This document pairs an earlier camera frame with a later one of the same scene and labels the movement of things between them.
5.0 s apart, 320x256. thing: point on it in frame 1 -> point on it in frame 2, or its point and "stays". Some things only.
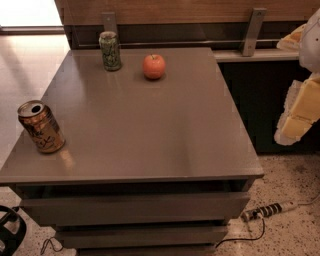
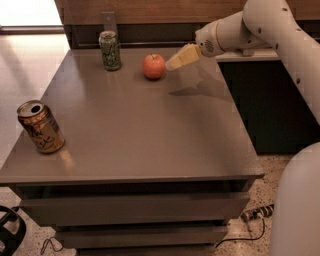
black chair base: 10,242 stays
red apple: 154,66 stays
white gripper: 311,46 -> 206,42
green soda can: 109,43 stays
